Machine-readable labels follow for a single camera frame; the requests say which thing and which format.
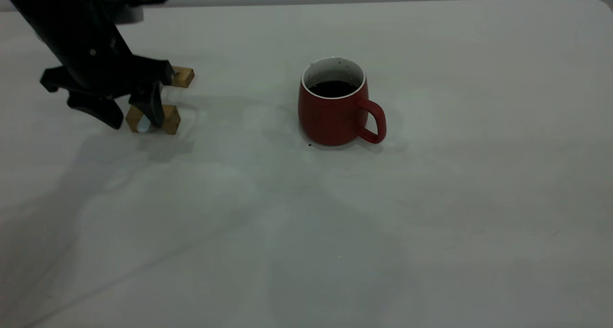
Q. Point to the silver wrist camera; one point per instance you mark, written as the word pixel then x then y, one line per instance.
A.
pixel 127 13

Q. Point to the dark coffee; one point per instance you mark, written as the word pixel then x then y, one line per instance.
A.
pixel 334 88

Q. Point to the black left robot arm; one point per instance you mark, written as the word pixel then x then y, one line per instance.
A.
pixel 57 16

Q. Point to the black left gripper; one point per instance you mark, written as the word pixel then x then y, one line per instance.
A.
pixel 105 76

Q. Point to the red ceramic mug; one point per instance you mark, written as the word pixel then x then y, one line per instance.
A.
pixel 330 119

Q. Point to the arched wooden block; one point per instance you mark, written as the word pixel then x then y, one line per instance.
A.
pixel 171 119

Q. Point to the flat rectangular wooden block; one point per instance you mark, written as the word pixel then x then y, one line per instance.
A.
pixel 184 76

